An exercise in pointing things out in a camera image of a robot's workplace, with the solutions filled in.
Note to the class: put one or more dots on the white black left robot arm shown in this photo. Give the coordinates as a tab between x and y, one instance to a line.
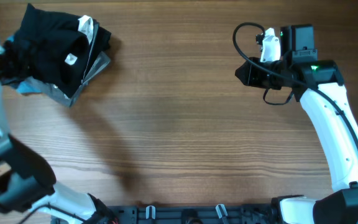
28	184

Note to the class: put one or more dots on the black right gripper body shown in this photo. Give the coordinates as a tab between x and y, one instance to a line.
257	77

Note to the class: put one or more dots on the black t-shirt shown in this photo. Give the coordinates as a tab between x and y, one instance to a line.
50	48

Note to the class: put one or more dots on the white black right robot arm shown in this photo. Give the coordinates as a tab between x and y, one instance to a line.
319	87

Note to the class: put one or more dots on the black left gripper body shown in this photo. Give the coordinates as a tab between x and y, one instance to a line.
18	60

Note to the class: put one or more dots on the black folded garment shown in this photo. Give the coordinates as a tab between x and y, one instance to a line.
95	59

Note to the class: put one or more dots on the blue folded garment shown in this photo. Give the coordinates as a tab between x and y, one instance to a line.
22	52

